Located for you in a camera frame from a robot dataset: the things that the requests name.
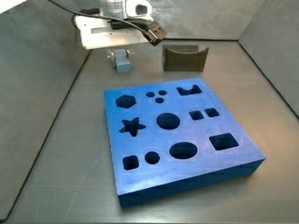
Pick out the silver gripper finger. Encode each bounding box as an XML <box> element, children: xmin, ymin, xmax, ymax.
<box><xmin>125</xmin><ymin>49</ymin><xmax>135</xmax><ymax>59</ymax></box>
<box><xmin>105</xmin><ymin>48</ymin><xmax>116</xmax><ymax>67</ymax></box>

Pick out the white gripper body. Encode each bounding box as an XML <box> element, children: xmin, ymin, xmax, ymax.
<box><xmin>75</xmin><ymin>16</ymin><xmax>146</xmax><ymax>50</ymax></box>

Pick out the light blue rectangular block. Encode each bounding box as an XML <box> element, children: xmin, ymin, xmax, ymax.
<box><xmin>113</xmin><ymin>49</ymin><xmax>131</xmax><ymax>74</ymax></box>

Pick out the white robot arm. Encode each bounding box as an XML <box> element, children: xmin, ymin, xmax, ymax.
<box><xmin>73</xmin><ymin>0</ymin><xmax>154</xmax><ymax>73</ymax></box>

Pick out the blue foam shape board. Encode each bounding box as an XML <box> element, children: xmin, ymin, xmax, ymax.
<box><xmin>104</xmin><ymin>78</ymin><xmax>266</xmax><ymax>207</ymax></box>

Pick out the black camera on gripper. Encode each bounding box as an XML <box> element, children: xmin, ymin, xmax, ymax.
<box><xmin>109</xmin><ymin>18</ymin><xmax>167</xmax><ymax>46</ymax></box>

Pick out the black cable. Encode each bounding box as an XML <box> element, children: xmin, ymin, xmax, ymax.
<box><xmin>47</xmin><ymin>0</ymin><xmax>151</xmax><ymax>36</ymax></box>

